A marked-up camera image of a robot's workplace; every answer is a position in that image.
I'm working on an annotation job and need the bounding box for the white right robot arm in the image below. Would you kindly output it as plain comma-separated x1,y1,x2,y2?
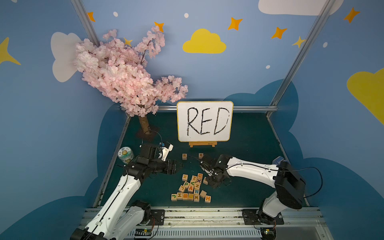
200,155,306,225

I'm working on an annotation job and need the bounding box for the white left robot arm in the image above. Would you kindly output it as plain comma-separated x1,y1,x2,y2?
70,143,183,240

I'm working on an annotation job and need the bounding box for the wooden letter block A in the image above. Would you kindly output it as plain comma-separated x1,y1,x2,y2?
187,185,195,194

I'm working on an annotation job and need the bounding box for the wooden letter block M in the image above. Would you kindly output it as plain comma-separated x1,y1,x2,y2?
193,195,200,202

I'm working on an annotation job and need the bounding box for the wooden letter block J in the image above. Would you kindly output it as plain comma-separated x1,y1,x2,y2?
171,194,178,201

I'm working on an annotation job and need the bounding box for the wooden easel stand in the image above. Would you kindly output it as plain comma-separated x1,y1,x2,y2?
189,142,218,148

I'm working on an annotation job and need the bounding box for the yellow framed whiteboard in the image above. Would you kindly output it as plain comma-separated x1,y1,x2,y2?
177,101,234,142

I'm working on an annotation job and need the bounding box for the pink cherry blossom tree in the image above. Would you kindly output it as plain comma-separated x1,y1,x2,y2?
74,24,188,140

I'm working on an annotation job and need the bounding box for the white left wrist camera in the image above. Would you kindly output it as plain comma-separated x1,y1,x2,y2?
161,142,174,162

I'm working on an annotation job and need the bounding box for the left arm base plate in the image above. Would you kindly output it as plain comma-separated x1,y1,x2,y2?
140,209,165,226

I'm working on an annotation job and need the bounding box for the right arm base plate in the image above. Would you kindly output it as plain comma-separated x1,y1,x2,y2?
242,209,285,226

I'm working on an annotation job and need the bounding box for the aluminium mounting rail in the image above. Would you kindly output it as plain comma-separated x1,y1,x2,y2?
80,207,333,240

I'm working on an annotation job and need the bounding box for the aluminium frame post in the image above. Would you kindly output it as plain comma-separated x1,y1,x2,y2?
266,0,336,119

